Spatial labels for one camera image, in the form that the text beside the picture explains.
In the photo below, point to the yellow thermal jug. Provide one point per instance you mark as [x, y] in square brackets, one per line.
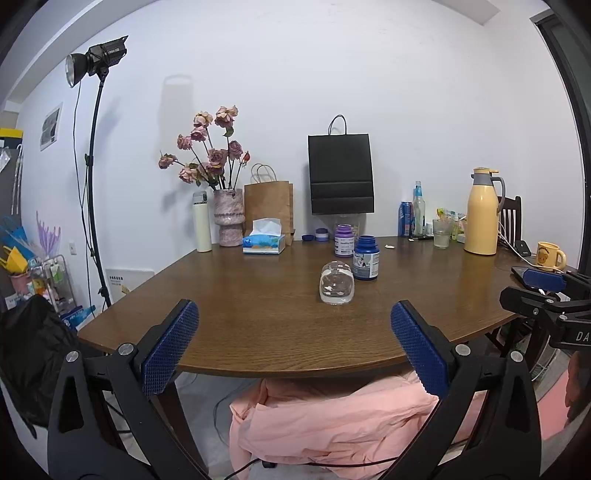
[482, 217]

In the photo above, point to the dried pink roses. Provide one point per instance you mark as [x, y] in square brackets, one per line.
[214, 157]

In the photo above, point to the blue drink can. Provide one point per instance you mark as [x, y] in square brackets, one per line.
[405, 220]

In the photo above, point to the metal storage cart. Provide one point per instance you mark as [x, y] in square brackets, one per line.
[51, 281]

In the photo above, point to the small purple jar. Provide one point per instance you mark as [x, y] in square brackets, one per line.
[322, 235]

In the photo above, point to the wall poster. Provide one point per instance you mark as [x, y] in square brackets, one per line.
[51, 127]

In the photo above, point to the person's right forearm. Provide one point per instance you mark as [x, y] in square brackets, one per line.
[579, 383]

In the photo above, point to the black studio light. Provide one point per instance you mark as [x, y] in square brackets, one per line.
[104, 54]

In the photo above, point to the blue tissue box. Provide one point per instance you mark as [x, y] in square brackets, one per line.
[263, 243]

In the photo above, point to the purple plastic decoration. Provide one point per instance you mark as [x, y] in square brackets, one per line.
[48, 235]

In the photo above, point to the blue supplement bottle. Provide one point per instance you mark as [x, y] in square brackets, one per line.
[366, 258]

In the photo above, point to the white thermos bottle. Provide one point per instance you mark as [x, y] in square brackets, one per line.
[202, 224]

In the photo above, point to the clear glass bottle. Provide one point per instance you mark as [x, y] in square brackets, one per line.
[418, 212]

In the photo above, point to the black paper bag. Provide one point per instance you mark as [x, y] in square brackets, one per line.
[340, 170]

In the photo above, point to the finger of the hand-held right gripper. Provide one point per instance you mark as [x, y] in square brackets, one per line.
[545, 278]
[526, 301]

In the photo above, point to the white board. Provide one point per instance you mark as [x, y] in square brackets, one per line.
[129, 280]

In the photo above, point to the clear drinking glass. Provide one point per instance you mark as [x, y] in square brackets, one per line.
[442, 235]

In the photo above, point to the dark wooden chair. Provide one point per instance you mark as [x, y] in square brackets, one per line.
[511, 217]

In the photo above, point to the purple supplement bottle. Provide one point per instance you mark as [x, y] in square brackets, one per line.
[344, 241]

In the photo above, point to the pink marbled vase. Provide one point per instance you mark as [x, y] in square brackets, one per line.
[228, 217]

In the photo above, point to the yellow cartoon mug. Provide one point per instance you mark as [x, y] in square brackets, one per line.
[548, 256]

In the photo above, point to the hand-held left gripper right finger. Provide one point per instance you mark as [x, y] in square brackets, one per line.
[419, 351]

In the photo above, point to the brown paper bag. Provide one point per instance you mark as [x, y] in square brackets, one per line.
[268, 201]

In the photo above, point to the clear plastic cup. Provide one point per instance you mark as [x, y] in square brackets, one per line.
[336, 285]

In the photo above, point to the pink cloth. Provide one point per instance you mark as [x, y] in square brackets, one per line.
[323, 420]

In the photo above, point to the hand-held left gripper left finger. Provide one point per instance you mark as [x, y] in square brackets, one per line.
[170, 351]

